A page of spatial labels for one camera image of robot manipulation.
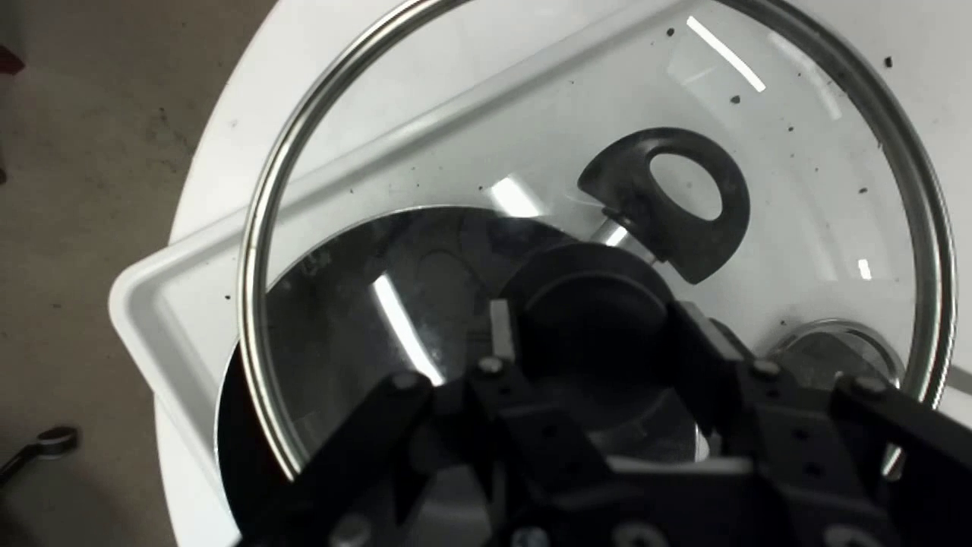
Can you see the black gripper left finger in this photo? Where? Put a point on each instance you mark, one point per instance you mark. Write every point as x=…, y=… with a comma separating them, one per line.
x=502, y=338

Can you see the round white table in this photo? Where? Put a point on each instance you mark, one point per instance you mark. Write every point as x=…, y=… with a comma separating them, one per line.
x=923, y=42

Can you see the glass lid with black knob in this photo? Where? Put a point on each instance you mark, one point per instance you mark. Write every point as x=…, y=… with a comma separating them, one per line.
x=847, y=212

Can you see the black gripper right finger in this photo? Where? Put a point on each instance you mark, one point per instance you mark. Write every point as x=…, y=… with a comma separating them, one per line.
x=706, y=366

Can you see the metal hook on floor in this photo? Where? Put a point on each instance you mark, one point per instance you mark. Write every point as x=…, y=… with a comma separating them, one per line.
x=46, y=446

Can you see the small silver pot lid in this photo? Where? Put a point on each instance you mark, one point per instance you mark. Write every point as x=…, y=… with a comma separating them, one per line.
x=819, y=355

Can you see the black cooking pot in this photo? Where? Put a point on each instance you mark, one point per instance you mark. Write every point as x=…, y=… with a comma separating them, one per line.
x=571, y=241

